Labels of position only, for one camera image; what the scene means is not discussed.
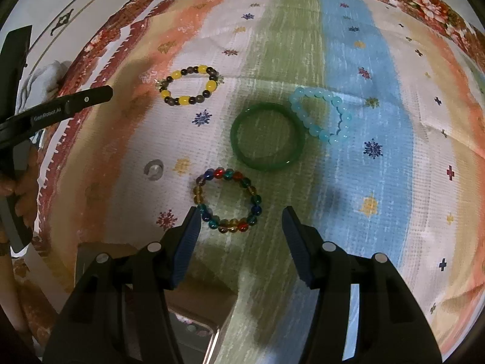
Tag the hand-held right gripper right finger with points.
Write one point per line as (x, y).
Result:
(299, 252)

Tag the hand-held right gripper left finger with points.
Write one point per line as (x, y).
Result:
(187, 248)

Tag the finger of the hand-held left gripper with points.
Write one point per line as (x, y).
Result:
(68, 107)
(16, 64)

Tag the brown cardboard box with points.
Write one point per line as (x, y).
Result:
(212, 299)

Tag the person's left hand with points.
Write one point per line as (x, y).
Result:
(7, 186)

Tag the white crumpled cloth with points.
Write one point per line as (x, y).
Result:
(43, 79)

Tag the shiny rounded-corner case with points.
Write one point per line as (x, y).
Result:
(193, 333)

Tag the green jade bangle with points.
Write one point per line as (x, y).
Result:
(242, 157)

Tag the striped printed cloth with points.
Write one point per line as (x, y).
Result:
(288, 45)

